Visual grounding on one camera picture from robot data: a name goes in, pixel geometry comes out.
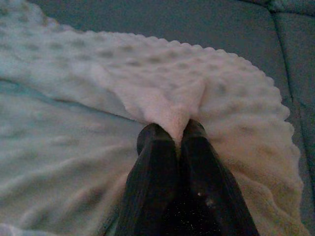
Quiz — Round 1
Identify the dark green sofa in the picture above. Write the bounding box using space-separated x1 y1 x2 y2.
26 0 315 236

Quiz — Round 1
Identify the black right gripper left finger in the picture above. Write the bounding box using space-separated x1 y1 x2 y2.
115 122 182 236

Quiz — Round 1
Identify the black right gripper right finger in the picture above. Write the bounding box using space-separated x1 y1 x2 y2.
180 119 261 236

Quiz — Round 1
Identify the white dotted pillow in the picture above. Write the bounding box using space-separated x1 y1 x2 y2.
0 0 311 236

